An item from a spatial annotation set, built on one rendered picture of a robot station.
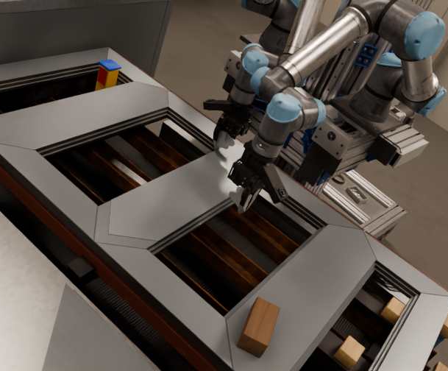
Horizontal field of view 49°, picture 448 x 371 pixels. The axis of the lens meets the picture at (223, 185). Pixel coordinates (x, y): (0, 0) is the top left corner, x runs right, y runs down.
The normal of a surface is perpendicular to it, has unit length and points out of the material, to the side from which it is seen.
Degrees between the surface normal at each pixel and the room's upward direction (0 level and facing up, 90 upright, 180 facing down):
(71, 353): 0
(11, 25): 90
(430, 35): 85
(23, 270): 0
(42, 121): 0
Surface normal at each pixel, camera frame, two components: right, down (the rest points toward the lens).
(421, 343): 0.32, -0.74
